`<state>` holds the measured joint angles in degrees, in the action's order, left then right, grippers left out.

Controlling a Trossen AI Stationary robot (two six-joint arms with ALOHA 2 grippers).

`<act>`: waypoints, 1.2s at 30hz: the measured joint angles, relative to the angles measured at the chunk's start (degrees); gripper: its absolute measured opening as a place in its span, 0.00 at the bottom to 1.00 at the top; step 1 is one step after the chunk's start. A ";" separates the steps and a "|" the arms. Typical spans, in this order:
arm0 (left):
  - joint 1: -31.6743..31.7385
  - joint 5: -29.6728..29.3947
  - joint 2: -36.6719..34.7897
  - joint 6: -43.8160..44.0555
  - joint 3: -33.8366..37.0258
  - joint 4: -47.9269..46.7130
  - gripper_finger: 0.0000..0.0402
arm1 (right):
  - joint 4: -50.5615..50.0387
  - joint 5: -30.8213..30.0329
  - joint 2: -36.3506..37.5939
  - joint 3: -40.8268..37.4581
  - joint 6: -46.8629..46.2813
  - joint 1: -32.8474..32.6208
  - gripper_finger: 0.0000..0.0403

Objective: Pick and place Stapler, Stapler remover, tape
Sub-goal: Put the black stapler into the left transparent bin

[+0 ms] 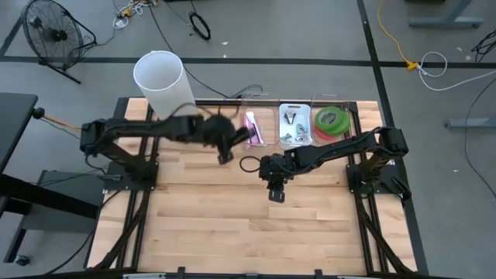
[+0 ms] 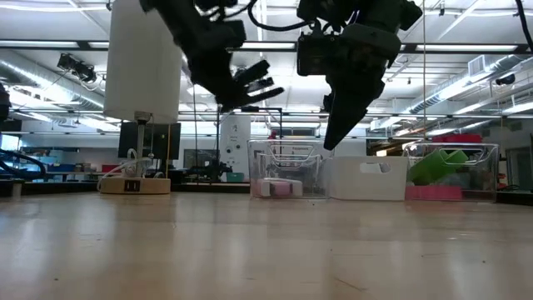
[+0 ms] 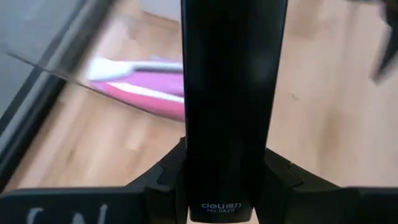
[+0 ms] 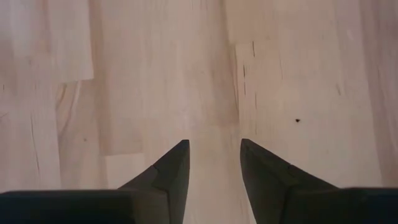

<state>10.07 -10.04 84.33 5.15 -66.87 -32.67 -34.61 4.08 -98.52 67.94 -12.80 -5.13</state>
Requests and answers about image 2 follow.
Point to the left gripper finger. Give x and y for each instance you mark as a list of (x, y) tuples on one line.
[(254, 71), (258, 98)]

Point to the pink tape roll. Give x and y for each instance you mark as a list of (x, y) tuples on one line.
[(433, 193)]

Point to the black background robot arm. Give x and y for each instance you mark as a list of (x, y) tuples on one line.
[(208, 168)]

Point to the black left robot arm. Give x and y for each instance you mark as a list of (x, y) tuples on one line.
[(175, 21)]

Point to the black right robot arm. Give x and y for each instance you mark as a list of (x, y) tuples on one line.
[(375, 12)]

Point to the white cabinet with dials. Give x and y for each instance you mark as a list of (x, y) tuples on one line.
[(235, 141)]

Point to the white shade lamp wooden base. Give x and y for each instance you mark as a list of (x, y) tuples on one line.
[(141, 62)]

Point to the white plastic bin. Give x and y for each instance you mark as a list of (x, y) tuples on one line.
[(354, 183)]

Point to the black computer monitor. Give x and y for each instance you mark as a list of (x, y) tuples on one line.
[(162, 139)]

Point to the clear plastic bin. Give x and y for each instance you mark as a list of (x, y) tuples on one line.
[(312, 183), (479, 183)]

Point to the teal box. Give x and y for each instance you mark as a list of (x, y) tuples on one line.
[(235, 177)]

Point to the red box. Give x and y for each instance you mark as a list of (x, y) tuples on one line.
[(458, 138)]

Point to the black ceiling mounted device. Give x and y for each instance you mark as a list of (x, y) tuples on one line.
[(77, 66)]

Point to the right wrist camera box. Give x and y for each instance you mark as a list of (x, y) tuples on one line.
[(314, 54)]

